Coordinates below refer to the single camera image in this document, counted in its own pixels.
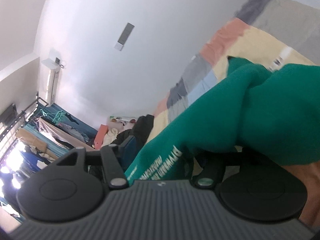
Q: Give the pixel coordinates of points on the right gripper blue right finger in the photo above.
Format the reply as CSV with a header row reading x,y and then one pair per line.
x,y
213,169

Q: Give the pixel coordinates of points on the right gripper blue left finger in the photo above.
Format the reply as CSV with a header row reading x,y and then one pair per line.
x,y
115,161

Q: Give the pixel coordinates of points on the green hooded sweatshirt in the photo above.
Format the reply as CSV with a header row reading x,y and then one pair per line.
x,y
275,113

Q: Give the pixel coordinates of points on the person's right hand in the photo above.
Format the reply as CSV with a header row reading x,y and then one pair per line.
x,y
309,175

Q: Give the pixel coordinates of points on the black puffer jacket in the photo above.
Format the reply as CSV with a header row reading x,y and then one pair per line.
x,y
141,131

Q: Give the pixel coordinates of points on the white air conditioner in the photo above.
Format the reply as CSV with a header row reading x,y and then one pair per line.
x,y
49,73

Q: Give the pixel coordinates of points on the patchwork bed sheet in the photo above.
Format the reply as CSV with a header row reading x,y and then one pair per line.
x,y
271,33

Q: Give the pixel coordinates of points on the grey wall switch panel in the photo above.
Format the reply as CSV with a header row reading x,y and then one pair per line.
x,y
124,36

